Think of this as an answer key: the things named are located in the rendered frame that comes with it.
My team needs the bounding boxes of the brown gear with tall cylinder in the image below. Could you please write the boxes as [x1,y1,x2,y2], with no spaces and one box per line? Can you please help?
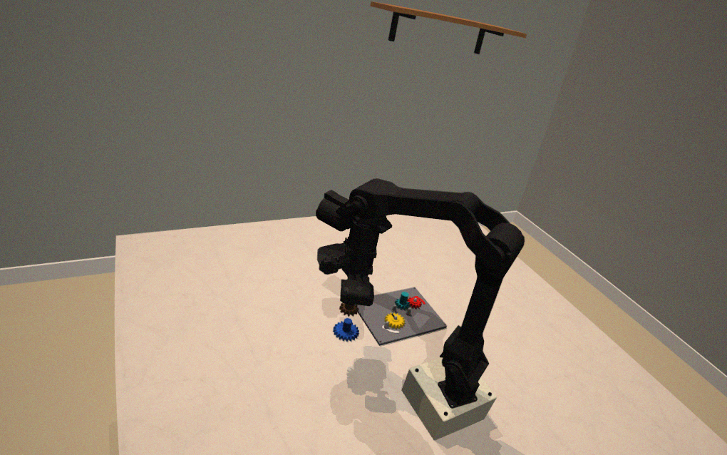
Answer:
[339,303,359,317]

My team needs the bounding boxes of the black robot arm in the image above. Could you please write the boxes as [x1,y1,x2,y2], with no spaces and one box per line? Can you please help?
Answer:
[316,178,525,409]

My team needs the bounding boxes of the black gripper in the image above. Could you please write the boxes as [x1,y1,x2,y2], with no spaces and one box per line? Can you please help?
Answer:
[340,237,377,306]

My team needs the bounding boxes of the yellow gear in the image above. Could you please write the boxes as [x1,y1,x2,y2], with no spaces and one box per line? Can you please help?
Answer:
[385,313,405,329]

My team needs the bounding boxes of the blue gear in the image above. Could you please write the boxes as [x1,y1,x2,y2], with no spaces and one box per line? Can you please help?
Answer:
[333,318,359,341]

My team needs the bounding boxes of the teal gear with tall hub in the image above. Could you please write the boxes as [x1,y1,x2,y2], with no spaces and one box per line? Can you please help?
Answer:
[395,292,410,310]

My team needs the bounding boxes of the red gear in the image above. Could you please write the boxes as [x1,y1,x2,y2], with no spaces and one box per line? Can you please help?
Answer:
[407,297,422,309]

